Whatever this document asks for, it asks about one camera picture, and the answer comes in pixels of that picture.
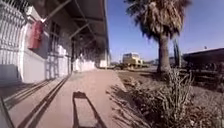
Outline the yellow vehicle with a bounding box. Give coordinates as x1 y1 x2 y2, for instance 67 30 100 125
121 52 144 69

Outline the pale paved path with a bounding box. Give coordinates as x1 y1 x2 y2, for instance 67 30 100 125
0 68 134 128

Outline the tall palm tree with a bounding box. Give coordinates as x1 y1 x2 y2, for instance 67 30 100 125
123 0 193 74

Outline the dry spiky bush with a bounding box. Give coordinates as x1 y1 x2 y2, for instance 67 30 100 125
109 68 224 128

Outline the white building with canopy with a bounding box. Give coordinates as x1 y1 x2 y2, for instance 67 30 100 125
0 0 111 84

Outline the dark low building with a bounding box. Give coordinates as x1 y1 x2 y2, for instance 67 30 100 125
182 47 224 73

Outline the bare dirt ground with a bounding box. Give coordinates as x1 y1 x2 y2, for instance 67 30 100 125
114 64 224 128

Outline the red wall box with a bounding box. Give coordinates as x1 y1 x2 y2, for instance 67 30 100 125
27 20 45 51

